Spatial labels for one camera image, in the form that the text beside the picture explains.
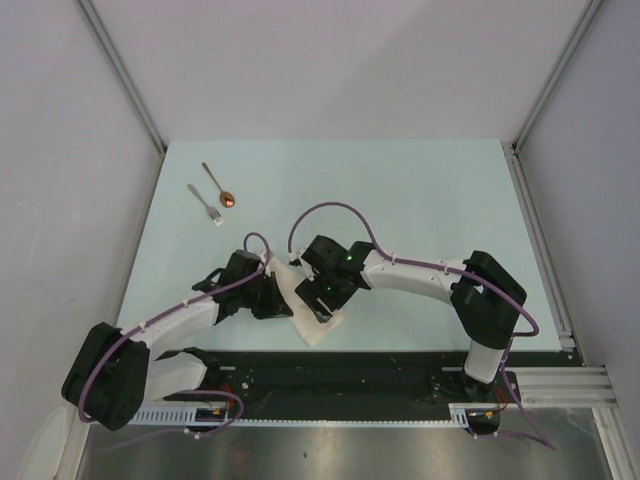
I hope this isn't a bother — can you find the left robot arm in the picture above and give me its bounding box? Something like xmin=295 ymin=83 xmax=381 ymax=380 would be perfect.
xmin=61 ymin=250 xmax=292 ymax=431

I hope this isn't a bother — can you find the white slotted cable duct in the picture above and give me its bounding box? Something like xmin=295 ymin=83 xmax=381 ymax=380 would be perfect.
xmin=128 ymin=404 xmax=499 ymax=430

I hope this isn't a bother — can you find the aluminium cross rail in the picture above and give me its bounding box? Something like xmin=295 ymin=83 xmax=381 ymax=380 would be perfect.
xmin=512 ymin=367 xmax=618 ymax=408

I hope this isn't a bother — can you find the aluminium frame post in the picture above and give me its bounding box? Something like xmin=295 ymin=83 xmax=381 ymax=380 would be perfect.
xmin=74 ymin=0 xmax=168 ymax=158
xmin=511 ymin=0 xmax=608 ymax=155

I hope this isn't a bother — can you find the silver fork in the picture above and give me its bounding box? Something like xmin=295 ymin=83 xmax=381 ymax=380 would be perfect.
xmin=187 ymin=183 xmax=224 ymax=226

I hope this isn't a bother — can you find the right aluminium frame post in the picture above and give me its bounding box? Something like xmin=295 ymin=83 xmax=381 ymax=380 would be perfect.
xmin=511 ymin=0 xmax=608 ymax=155

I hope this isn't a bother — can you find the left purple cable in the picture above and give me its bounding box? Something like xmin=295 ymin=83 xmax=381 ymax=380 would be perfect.
xmin=79 ymin=232 xmax=274 ymax=451

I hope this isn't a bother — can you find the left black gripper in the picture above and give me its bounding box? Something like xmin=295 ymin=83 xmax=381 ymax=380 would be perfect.
xmin=239 ymin=271 xmax=293 ymax=320

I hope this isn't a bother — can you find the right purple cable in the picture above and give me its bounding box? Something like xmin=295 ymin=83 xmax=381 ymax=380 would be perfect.
xmin=287 ymin=202 xmax=556 ymax=451

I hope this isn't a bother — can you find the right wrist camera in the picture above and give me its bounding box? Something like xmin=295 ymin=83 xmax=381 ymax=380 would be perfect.
xmin=288 ymin=247 xmax=306 ymax=267

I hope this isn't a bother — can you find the left aluminium frame post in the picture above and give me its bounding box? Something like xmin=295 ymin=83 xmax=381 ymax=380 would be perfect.
xmin=74 ymin=0 xmax=168 ymax=158

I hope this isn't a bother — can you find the copper spoon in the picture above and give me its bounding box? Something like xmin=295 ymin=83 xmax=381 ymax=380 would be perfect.
xmin=201 ymin=162 xmax=236 ymax=209

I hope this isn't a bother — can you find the white cloth napkin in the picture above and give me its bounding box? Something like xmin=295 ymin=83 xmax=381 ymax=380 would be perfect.
xmin=267 ymin=257 xmax=346 ymax=347

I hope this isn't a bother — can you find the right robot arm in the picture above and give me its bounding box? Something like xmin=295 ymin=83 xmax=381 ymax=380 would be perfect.
xmin=290 ymin=235 xmax=527 ymax=401

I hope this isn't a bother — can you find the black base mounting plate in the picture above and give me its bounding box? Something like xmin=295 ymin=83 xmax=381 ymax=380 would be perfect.
xmin=164 ymin=349 xmax=584 ymax=424

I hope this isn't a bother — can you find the purple cable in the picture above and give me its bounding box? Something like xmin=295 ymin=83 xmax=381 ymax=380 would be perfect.
xmin=79 ymin=232 xmax=274 ymax=451
xmin=287 ymin=202 xmax=556 ymax=451

